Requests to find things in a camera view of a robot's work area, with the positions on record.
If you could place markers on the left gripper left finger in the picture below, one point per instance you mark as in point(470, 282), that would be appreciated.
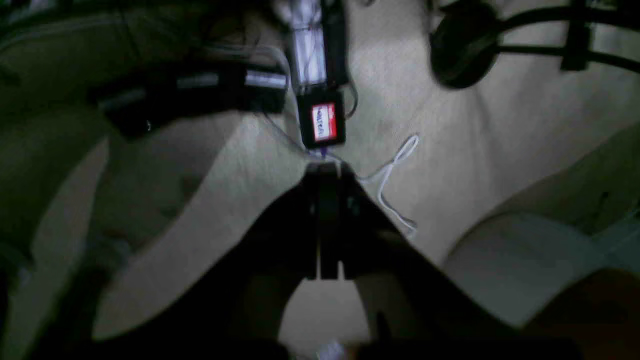
point(238, 303)

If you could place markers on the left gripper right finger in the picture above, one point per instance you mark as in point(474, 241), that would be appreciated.
point(356, 239)

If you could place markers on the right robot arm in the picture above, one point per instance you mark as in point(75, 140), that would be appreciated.
point(145, 101)

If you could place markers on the black power adapter box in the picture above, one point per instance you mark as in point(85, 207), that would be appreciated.
point(322, 119)

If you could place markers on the black round lamp base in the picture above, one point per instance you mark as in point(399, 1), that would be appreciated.
point(467, 41)

